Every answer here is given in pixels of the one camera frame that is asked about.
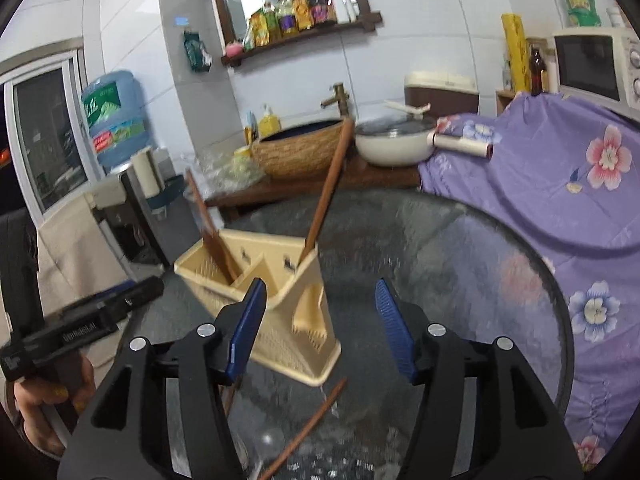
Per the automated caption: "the clear plastic bag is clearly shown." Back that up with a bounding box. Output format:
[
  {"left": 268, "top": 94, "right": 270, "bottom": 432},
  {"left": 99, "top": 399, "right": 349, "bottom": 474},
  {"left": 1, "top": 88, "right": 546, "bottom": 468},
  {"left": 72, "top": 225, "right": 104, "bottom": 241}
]
[{"left": 192, "top": 152, "right": 266, "bottom": 196}]

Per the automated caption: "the white paper roll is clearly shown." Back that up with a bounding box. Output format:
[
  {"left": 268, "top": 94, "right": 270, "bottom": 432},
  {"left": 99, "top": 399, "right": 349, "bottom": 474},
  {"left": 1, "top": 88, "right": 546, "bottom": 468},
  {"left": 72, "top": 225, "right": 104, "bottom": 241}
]
[{"left": 131, "top": 147, "right": 164, "bottom": 196}]

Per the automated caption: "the brown glass bottle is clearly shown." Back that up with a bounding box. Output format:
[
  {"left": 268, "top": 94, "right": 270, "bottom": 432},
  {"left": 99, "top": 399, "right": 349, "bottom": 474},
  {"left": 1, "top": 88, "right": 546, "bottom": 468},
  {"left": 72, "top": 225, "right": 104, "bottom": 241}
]
[{"left": 529, "top": 45, "right": 549, "bottom": 96}]

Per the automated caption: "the woven pattern wash basin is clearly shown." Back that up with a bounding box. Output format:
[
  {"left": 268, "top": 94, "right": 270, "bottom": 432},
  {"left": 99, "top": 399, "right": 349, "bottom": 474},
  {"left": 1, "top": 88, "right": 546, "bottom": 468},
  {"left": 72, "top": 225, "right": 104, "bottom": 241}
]
[{"left": 252, "top": 117, "right": 356, "bottom": 179}]

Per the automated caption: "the wooden framed mirror shelf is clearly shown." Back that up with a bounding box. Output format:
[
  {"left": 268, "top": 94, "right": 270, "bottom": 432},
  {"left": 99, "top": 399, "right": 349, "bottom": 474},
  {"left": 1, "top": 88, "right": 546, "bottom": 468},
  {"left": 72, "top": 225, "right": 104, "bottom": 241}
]
[{"left": 206, "top": 0, "right": 384, "bottom": 69}]

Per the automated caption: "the yellow dish soap bottle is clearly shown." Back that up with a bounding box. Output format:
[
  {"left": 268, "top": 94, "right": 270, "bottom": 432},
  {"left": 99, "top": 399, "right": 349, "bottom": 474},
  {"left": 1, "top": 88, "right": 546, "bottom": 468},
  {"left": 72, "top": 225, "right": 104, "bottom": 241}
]
[{"left": 257, "top": 104, "right": 282, "bottom": 139}]

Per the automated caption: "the yellow wrap roll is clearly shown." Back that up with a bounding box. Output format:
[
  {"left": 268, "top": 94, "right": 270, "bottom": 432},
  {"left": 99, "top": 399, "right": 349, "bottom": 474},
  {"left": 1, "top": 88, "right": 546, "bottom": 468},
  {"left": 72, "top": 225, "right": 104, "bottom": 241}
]
[{"left": 501, "top": 12, "right": 531, "bottom": 94}]

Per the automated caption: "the bronze faucet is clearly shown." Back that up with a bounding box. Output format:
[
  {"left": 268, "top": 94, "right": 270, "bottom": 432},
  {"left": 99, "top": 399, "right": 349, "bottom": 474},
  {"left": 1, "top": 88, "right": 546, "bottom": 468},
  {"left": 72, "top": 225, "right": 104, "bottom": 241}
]
[{"left": 320, "top": 82, "right": 354, "bottom": 119}]

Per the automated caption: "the green hanging packet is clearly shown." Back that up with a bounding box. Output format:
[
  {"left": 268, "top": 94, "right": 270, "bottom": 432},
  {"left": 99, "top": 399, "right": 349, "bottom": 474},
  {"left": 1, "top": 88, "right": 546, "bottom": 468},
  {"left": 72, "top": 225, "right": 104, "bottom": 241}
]
[{"left": 182, "top": 30, "right": 214, "bottom": 74}]

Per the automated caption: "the white and brown rice cooker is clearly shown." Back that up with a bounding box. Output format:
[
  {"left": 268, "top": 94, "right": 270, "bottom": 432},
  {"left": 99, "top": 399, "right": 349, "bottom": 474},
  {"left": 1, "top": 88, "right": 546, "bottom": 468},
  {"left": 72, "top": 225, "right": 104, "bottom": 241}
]
[{"left": 404, "top": 71, "right": 480, "bottom": 120}]

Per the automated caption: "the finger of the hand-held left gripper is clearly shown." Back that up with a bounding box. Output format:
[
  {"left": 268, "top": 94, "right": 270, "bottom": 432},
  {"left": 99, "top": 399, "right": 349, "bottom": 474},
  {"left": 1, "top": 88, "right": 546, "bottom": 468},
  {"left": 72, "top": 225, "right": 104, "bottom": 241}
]
[
  {"left": 44, "top": 277, "right": 165, "bottom": 329},
  {"left": 86, "top": 279, "right": 152, "bottom": 307}
]

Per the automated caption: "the dark soy sauce bottle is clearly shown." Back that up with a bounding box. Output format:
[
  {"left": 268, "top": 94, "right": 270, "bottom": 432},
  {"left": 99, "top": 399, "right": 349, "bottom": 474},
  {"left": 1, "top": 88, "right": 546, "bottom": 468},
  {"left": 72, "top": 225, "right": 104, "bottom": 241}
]
[{"left": 306, "top": 0, "right": 339, "bottom": 26}]

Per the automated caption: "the blue water jug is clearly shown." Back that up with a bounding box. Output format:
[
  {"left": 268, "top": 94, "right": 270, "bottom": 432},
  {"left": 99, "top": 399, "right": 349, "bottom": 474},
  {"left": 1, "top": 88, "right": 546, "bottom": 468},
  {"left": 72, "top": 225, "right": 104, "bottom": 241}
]
[{"left": 81, "top": 70, "right": 154, "bottom": 174}]

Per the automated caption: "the teal roll holder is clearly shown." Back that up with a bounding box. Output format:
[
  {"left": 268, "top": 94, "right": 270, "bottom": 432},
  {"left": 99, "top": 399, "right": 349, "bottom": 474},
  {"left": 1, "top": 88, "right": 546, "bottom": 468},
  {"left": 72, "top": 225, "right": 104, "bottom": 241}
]
[{"left": 150, "top": 175, "right": 189, "bottom": 214}]

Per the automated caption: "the white microwave oven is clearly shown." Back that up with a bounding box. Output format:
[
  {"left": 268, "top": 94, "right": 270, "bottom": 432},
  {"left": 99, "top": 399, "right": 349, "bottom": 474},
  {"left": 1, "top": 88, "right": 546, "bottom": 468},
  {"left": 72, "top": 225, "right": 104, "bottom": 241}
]
[{"left": 552, "top": 27, "right": 640, "bottom": 122}]

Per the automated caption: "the yellow seasoning pouch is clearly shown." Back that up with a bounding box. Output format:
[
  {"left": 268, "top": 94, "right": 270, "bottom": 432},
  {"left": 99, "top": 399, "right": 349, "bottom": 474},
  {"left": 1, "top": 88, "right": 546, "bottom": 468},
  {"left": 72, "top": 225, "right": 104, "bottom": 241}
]
[{"left": 248, "top": 10, "right": 269, "bottom": 49}]

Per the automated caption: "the brown sauce bottle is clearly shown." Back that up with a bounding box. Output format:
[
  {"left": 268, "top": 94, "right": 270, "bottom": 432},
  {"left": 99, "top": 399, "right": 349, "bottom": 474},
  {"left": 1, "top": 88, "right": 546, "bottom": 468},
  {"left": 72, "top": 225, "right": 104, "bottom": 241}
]
[{"left": 291, "top": 0, "right": 315, "bottom": 31}]

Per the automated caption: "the purple floral cloth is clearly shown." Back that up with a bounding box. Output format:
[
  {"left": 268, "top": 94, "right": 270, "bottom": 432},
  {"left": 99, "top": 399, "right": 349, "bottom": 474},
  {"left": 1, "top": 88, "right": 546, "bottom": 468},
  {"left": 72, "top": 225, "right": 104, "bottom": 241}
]
[{"left": 417, "top": 91, "right": 640, "bottom": 472}]

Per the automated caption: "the beige plastic utensil holder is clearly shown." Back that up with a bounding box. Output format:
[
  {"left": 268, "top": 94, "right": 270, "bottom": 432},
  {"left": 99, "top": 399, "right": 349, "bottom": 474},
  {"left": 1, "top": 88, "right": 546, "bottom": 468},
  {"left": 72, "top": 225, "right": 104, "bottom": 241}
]
[{"left": 174, "top": 227, "right": 343, "bottom": 387}]

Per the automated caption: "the large metal spoon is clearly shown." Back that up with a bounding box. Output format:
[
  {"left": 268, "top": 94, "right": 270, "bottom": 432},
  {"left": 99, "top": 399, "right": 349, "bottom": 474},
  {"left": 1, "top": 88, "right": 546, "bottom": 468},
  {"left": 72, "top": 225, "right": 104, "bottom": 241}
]
[{"left": 250, "top": 427, "right": 287, "bottom": 467}]

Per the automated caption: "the white lint roller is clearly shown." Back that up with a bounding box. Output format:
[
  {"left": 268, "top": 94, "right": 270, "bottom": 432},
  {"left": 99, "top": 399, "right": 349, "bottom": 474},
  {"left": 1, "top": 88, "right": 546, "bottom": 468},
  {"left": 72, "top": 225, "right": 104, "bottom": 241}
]
[{"left": 432, "top": 131, "right": 495, "bottom": 160}]

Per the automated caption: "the brown wooden chopstick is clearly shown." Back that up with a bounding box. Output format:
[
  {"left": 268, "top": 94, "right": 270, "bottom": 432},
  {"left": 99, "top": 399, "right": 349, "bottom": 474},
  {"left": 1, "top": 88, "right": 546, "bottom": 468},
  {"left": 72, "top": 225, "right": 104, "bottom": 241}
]
[
  {"left": 298, "top": 117, "right": 354, "bottom": 264},
  {"left": 257, "top": 377, "right": 349, "bottom": 480},
  {"left": 185, "top": 169, "right": 242, "bottom": 286}
]

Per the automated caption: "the purple label bottle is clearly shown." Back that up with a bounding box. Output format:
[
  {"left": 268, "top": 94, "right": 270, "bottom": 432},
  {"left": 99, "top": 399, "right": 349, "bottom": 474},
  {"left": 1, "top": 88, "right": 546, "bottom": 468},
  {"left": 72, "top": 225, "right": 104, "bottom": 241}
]
[{"left": 276, "top": 0, "right": 300, "bottom": 39}]

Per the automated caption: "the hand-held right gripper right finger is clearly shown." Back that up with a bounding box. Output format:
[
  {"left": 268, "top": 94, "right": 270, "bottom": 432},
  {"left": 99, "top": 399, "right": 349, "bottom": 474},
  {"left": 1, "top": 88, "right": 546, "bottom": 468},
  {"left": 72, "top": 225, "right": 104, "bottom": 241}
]
[{"left": 375, "top": 279, "right": 586, "bottom": 480}]

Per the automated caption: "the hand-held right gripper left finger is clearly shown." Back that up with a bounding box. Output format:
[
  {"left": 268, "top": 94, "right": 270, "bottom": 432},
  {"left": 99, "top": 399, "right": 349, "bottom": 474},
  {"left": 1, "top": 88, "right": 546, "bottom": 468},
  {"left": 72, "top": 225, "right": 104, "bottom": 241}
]
[{"left": 57, "top": 277, "right": 268, "bottom": 480}]

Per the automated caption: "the white pan with glass lid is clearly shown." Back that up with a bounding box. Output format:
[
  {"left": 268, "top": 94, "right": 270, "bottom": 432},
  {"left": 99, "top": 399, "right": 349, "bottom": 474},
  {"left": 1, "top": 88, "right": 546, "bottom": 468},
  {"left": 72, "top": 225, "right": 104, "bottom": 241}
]
[{"left": 354, "top": 112, "right": 442, "bottom": 167}]

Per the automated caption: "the white framed sliding window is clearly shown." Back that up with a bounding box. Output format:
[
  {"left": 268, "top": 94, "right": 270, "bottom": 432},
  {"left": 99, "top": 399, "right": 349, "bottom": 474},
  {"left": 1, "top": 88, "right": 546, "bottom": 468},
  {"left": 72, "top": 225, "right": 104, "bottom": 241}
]
[{"left": 0, "top": 37, "right": 109, "bottom": 232}]

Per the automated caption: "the person's left hand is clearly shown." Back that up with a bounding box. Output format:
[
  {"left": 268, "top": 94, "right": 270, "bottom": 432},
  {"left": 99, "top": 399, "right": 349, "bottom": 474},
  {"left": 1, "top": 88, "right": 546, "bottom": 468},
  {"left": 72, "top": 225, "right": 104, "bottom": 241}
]
[{"left": 14, "top": 354, "right": 97, "bottom": 457}]

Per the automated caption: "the white rice paddle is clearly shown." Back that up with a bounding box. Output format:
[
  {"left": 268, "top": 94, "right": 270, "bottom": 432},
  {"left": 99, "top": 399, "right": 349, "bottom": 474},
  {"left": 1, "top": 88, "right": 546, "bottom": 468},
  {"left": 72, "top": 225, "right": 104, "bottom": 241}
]
[{"left": 382, "top": 100, "right": 432, "bottom": 116}]

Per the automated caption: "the grey water dispenser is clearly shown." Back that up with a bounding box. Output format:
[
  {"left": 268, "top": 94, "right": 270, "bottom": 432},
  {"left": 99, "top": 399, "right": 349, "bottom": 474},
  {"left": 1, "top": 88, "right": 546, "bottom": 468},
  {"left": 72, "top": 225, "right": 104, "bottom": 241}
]
[{"left": 87, "top": 165, "right": 172, "bottom": 269}]

